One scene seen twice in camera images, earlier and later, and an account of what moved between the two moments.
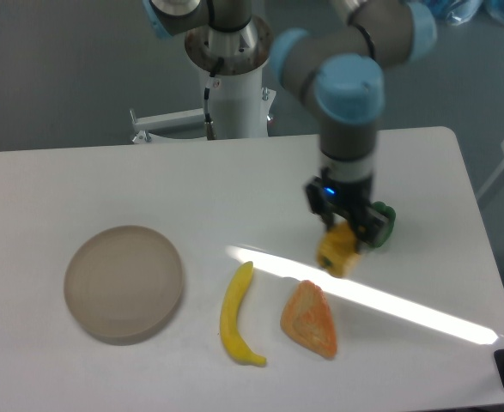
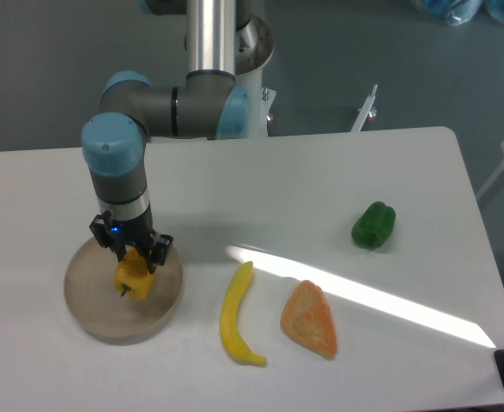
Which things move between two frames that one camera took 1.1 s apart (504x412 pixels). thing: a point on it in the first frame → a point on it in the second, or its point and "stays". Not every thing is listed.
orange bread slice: x=307 y=319 stays
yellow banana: x=229 y=318 stays
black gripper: x=339 y=202 → x=117 y=234
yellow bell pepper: x=337 y=251 → x=132 y=275
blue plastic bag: x=455 y=12 stays
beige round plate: x=124 y=284 stays
